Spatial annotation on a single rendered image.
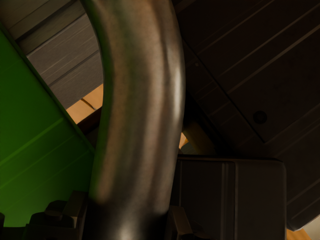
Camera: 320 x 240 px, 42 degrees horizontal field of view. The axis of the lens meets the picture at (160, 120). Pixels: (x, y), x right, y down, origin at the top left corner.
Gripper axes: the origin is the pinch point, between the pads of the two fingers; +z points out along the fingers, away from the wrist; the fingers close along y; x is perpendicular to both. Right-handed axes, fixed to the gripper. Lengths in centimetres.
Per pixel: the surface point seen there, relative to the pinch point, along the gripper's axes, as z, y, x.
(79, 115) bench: 89, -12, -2
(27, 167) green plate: 2.8, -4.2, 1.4
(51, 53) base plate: 50, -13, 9
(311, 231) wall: 851, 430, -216
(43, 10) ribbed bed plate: 4.4, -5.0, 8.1
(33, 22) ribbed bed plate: 4.4, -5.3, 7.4
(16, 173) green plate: 2.8, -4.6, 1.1
